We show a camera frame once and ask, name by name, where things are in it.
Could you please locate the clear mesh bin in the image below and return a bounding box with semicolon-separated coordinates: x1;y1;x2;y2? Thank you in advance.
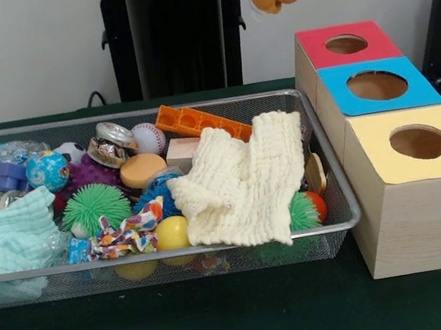
0;74;369;313

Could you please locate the wooden box with three holes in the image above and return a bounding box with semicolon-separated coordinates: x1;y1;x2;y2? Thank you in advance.
286;7;441;288

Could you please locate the orange plastic block tray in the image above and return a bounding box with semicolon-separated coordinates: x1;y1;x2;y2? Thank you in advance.
152;90;257;157

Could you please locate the cream knitted cloth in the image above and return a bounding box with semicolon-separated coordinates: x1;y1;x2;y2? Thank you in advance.
158;107;323;265

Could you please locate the small soccer ball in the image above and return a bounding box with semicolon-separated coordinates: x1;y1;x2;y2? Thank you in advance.
51;139;89;166

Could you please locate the purple bumpy ball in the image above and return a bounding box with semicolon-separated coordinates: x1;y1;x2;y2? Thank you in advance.
49;148;124;202

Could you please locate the yellow ball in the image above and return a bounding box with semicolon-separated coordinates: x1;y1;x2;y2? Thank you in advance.
152;214;194;253

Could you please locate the colourful patterned cloth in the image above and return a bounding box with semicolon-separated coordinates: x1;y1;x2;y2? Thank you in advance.
83;194;174;263

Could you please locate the green spiky toy with eyes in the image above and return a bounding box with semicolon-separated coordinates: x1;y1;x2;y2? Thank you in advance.
56;178;136;241

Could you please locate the small globe ball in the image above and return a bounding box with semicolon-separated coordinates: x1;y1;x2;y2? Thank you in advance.
23;147;74;198

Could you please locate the silver drink can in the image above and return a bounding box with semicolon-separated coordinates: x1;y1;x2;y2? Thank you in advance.
0;187;30;211

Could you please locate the light blue cloth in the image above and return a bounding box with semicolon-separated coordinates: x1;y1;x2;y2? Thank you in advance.
0;184;68;276

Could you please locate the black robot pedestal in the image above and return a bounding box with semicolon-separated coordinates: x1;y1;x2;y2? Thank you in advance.
84;0;277;109

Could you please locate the black cable loop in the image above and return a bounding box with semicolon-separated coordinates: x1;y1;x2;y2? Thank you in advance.
84;89;109;109

